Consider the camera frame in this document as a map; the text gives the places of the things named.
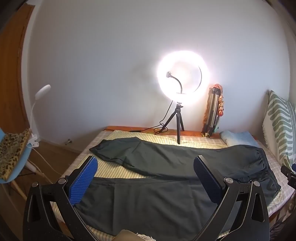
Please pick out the striped yellow bed mat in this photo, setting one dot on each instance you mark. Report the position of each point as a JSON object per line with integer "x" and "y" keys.
{"x": 115, "y": 170}

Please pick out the light blue folded towel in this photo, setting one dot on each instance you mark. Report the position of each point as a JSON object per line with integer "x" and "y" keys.
{"x": 238, "y": 138}

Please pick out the dark green pants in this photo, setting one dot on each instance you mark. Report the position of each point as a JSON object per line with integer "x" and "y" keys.
{"x": 150, "y": 197}

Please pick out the leopard print cushion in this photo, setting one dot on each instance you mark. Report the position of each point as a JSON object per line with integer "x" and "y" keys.
{"x": 11, "y": 150}

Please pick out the small black tripod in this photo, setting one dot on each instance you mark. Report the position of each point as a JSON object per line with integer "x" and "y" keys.
{"x": 178, "y": 125}

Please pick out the wooden bed frame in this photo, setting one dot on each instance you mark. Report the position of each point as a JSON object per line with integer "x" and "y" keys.
{"x": 120, "y": 128}

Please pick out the person's left hand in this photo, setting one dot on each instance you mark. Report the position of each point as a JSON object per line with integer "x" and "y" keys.
{"x": 129, "y": 236}

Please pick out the wooden door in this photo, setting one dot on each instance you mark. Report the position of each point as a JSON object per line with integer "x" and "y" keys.
{"x": 11, "y": 81}

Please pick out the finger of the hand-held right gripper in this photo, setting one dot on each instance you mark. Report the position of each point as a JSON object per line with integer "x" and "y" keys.
{"x": 289, "y": 175}

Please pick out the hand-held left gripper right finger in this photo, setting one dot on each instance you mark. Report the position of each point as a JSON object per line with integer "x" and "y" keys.
{"x": 208, "y": 180}

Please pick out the green patterned pillow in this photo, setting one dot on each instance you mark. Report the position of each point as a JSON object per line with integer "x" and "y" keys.
{"x": 279, "y": 125}

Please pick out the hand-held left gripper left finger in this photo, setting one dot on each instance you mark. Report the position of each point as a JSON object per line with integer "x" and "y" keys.
{"x": 81, "y": 183}

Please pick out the blue chair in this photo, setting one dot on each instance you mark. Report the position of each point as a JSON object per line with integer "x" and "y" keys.
{"x": 13, "y": 176}

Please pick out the metal door stopper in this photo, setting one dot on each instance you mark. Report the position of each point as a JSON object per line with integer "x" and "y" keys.
{"x": 68, "y": 141}

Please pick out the white clip desk lamp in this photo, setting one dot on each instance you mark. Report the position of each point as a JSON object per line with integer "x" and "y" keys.
{"x": 42, "y": 90}

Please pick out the floral orange cloth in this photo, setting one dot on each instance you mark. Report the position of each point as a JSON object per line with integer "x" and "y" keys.
{"x": 220, "y": 104}

